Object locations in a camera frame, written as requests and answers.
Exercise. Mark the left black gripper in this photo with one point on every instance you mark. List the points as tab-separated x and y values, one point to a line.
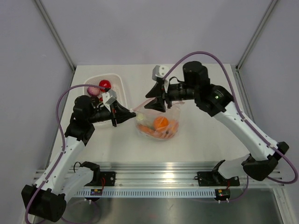
123	115

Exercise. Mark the green celery stalk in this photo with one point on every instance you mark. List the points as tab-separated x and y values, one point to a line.
140	117

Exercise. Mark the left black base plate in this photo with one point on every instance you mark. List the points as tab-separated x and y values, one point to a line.
106	178

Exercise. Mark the white perforated plastic basket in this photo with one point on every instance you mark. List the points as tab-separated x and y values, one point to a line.
117	86

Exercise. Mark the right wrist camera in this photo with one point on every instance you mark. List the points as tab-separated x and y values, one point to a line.
159	71

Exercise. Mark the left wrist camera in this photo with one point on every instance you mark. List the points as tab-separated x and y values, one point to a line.
108	98

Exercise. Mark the right aluminium frame post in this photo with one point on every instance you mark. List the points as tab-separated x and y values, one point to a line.
258	31

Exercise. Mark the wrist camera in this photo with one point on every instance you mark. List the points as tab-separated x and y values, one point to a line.
159	71
108	98

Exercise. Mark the left aluminium frame post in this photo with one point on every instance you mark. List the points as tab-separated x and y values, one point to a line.
51	27

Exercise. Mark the clear pink-dotted zip bag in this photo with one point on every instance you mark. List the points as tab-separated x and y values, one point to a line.
171	114

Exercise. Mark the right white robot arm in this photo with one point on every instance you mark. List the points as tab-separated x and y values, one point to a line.
218	103

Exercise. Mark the aluminium frame post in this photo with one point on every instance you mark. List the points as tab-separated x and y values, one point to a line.
258	31
51	27

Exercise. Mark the purple onion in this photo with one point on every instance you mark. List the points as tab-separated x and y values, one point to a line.
93	91

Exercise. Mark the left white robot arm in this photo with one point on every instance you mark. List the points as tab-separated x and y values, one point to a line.
48	196

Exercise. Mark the aluminium mounting rail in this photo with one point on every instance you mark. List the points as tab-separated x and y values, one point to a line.
161	175

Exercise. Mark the red tomato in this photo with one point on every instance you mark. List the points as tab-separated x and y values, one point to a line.
104	85

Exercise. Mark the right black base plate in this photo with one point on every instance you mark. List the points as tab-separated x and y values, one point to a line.
214	179

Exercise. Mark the purple sweet potato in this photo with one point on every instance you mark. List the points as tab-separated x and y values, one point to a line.
170	131

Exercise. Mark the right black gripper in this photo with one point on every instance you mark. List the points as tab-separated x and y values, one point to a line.
158	90

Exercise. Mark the white slotted cable duct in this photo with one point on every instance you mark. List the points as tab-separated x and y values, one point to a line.
147	193

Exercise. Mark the orange persimmon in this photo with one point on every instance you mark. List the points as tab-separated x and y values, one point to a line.
160	123

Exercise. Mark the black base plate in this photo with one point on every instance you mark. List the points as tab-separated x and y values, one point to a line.
106	178
214	179

